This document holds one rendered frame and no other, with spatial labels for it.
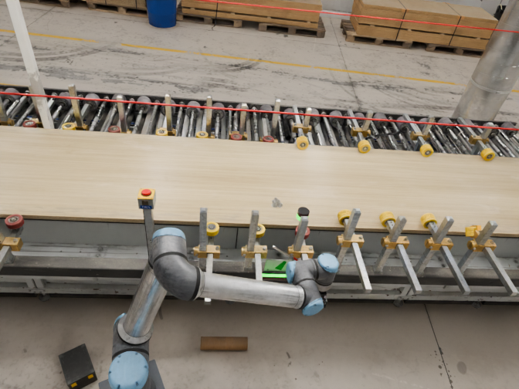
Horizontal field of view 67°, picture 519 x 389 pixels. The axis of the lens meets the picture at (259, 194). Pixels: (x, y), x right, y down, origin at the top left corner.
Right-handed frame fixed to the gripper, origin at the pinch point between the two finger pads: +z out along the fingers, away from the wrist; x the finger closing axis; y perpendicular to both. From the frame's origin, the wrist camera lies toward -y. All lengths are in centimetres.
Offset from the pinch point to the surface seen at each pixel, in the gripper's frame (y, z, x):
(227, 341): -20, 75, -37
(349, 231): -29.8, -20.8, 20.3
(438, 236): -30, -20, 69
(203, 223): -30, -23, -54
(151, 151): -107, -8, -91
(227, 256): -45, 21, -40
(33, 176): -77, -7, -153
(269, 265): -29.1, 8.0, -17.7
